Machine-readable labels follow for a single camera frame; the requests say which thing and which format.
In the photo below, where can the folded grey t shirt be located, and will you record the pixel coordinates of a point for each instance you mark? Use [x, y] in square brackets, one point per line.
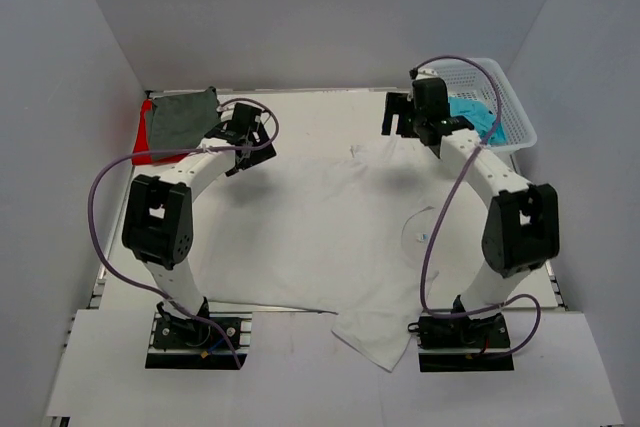
[180, 121]

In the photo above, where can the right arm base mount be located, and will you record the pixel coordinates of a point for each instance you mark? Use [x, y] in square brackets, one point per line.
[462, 345]

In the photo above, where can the blue t shirt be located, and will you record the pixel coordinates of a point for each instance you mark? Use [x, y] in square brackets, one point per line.
[480, 116]

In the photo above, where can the folded red t shirt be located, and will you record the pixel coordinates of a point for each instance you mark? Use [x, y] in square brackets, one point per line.
[142, 147]

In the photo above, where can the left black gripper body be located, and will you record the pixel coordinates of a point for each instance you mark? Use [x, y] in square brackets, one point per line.
[261, 151]

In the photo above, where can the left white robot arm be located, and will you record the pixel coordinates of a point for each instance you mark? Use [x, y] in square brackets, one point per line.
[158, 227]

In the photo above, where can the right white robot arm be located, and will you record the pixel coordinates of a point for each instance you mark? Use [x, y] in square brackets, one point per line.
[521, 231]

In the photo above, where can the white plastic basket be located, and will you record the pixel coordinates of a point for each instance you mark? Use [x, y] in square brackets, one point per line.
[466, 81]

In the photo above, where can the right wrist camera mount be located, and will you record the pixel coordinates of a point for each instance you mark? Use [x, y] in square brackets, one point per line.
[422, 75]

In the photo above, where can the white t shirt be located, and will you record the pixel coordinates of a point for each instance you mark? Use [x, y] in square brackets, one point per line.
[346, 236]

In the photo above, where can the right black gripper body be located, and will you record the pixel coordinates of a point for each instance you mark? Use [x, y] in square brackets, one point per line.
[419, 117]

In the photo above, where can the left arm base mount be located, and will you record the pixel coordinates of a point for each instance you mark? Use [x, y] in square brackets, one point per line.
[184, 344]

